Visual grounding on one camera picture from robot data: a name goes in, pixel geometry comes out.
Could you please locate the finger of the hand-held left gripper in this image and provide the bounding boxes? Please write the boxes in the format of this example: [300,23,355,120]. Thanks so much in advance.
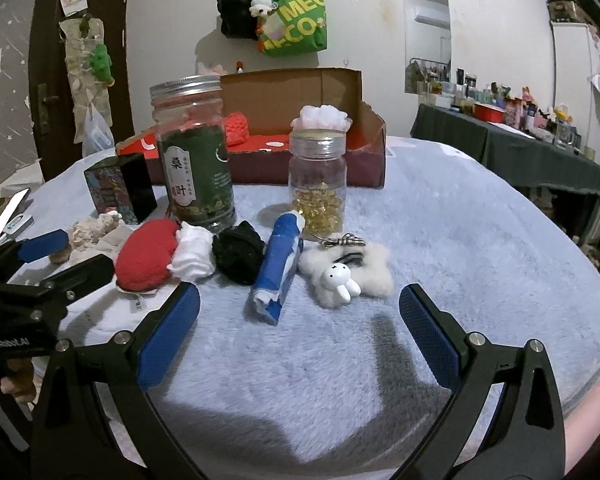
[0,229,71,281]
[27,254,116,322]

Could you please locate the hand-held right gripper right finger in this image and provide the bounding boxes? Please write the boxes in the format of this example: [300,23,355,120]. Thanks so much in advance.
[399,283,567,480]

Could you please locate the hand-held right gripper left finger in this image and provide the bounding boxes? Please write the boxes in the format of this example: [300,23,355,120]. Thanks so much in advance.
[30,282,202,480]

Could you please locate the beige rock-like lump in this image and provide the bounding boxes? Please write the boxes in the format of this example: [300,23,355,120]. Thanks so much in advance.
[69,211,133,266]

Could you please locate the red and white plush heart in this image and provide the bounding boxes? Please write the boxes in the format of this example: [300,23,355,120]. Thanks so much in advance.
[114,219,217,308]

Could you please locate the white fluffy bunny keychain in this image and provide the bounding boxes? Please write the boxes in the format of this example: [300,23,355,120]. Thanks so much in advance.
[297,232,395,309]

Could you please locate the black mesh puff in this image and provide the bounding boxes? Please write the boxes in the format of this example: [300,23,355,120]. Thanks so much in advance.
[211,220,267,286]

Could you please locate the blue and white tube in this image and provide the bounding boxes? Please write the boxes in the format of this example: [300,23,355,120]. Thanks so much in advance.
[250,211,305,326]

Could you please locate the cardboard box with red lining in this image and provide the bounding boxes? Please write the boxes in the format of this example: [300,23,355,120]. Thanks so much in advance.
[115,67,388,191]

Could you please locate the person's left hand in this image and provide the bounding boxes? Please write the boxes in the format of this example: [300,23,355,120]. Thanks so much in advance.
[0,359,37,405]

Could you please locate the small white device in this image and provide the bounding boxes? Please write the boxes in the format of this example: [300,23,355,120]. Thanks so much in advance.
[2,214,35,237]

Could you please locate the silver flat device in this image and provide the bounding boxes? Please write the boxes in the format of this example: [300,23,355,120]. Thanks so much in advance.
[0,187,32,248]

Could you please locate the dark printed box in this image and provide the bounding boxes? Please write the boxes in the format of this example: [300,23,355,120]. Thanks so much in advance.
[83,152,158,225]

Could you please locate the clear plastic bag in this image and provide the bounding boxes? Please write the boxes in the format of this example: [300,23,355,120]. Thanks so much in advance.
[82,105,116,158]

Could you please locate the green tea leaf jar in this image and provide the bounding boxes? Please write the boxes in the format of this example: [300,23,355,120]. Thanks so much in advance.
[149,75,237,233]

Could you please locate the beige hanging door organizer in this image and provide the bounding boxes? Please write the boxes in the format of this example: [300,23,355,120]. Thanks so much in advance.
[59,15,116,126]

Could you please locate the pink bed sheet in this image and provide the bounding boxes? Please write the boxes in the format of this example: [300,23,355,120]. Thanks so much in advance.
[550,372,600,480]

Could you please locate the green plush toy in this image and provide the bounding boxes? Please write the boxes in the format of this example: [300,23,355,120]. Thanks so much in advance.
[89,44,117,86]

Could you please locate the clear jar of yellow capsules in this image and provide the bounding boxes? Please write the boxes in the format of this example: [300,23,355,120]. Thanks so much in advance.
[288,129,350,241]

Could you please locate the dark brown door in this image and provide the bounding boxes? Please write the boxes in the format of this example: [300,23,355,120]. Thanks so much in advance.
[27,0,136,183]

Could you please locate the table with dark green cloth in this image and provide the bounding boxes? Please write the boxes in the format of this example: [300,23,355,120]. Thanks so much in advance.
[411,102,600,241]

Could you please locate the red knitted item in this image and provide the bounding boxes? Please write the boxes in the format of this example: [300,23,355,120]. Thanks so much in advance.
[223,112,251,148]

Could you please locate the red container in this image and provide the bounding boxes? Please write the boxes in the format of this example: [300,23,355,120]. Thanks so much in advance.
[472,101,507,124]

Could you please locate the white mesh bath puff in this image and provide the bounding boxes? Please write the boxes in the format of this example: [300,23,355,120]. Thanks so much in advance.
[292,105,353,133]

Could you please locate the pale pink plush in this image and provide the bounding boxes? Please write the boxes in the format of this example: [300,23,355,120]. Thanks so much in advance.
[200,61,236,77]

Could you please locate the row of cosmetic bottles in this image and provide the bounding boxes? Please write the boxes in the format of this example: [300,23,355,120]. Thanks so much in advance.
[407,57,597,152]

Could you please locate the white refrigerator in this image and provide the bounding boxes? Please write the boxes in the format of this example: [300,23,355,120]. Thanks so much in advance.
[550,20,600,161]

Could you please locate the black bag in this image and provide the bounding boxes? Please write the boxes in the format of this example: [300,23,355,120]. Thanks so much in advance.
[216,0,266,41]

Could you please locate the green tote bag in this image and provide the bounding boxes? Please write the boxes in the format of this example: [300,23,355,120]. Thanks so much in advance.
[257,0,329,57]

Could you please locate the door handle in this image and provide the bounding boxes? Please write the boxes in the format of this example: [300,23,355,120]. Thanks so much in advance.
[36,84,61,136]

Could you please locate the wall mirror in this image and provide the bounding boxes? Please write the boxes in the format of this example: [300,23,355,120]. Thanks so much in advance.
[399,0,453,96]

